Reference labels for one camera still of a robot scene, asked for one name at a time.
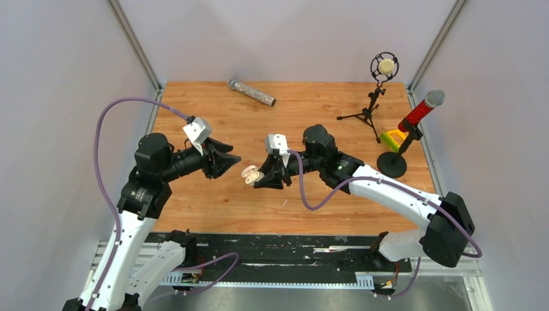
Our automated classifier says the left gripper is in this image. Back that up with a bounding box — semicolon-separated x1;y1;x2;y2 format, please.
160;136;242;182

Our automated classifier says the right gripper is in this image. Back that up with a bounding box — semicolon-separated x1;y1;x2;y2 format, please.
252;152;323;190

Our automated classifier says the white earbuds charging case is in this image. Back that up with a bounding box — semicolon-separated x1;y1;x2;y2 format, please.
241;165;265;185

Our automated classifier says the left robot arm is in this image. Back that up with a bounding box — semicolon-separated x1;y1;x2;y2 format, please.
63;133;241;310

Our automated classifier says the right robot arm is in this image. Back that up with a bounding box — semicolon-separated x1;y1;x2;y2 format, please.
241;124;482;271

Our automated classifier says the silver glitter microphone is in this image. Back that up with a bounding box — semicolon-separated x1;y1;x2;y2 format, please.
228;78;276;107

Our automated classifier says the black round-base microphone stand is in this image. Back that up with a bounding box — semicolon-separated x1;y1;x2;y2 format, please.
377;125;423;178

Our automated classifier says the yellow green toy block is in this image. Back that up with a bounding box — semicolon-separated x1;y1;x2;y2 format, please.
379;129;407;152

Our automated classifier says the black tripod microphone stand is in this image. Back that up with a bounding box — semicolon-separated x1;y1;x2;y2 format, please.
336;51;399;144

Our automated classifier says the red glitter microphone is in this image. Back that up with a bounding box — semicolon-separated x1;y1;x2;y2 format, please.
398;89;446;132

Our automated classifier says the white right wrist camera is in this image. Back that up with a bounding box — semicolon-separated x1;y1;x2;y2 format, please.
265;133;290;156

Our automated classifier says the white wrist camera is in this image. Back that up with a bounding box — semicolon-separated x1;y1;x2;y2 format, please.
265;133;290;156
183;116;212;156

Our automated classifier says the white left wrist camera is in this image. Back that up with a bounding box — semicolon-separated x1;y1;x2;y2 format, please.
183;116;212;156

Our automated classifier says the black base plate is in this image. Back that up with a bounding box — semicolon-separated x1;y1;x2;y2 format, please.
128;231;458;284

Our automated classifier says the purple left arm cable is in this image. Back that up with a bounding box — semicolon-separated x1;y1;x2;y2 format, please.
84;97;194;311

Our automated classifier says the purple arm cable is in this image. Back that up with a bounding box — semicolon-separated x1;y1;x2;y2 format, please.
287;150;484;300
84;97;194;311

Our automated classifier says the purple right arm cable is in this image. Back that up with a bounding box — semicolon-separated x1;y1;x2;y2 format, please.
287;150;484;300

